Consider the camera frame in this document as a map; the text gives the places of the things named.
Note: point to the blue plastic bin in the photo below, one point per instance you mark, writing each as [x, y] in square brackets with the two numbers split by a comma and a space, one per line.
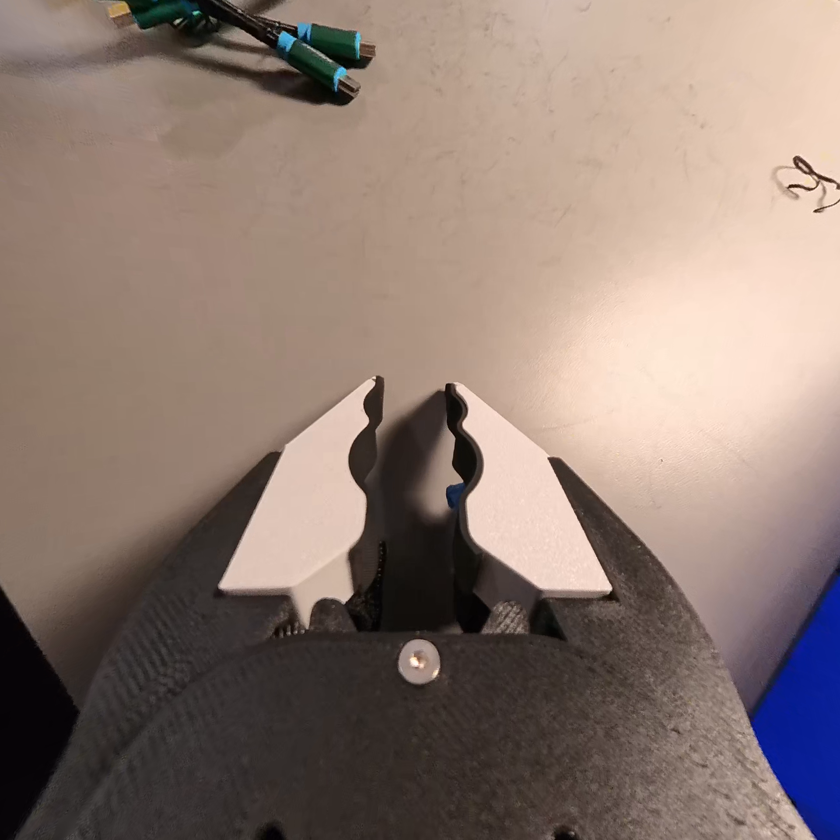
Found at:
[800, 722]

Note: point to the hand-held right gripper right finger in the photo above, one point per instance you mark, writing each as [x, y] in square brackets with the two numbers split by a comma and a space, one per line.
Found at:
[531, 531]

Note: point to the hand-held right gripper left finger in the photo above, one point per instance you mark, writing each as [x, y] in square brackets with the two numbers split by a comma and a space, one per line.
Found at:
[302, 518]

